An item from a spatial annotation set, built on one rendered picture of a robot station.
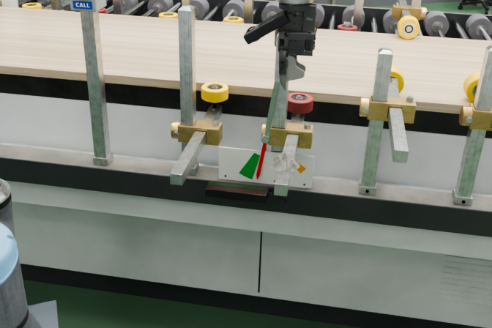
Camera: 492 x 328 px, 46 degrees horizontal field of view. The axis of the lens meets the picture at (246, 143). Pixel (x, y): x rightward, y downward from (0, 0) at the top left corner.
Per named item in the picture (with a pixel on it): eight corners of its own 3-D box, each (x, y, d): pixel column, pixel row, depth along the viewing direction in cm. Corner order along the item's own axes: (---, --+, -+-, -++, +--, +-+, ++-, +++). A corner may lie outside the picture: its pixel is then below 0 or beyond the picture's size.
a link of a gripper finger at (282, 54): (285, 76, 136) (285, 39, 132) (278, 76, 136) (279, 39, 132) (287, 70, 140) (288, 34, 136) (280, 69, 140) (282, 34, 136)
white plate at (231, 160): (311, 189, 159) (314, 157, 154) (218, 179, 163) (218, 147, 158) (311, 188, 159) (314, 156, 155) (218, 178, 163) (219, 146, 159)
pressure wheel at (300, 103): (309, 140, 165) (312, 102, 159) (281, 137, 166) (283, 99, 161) (311, 128, 172) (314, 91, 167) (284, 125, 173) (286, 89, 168)
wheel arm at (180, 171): (183, 189, 137) (182, 173, 135) (169, 187, 138) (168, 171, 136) (221, 116, 176) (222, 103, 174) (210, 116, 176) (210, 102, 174)
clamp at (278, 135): (310, 149, 154) (312, 132, 152) (260, 144, 156) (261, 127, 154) (312, 140, 159) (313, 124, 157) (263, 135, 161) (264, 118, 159)
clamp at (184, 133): (218, 147, 158) (218, 130, 156) (170, 142, 160) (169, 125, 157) (222, 138, 163) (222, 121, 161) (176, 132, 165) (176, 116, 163)
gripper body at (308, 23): (312, 59, 133) (315, 6, 128) (274, 57, 135) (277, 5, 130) (314, 50, 140) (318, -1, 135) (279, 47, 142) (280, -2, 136)
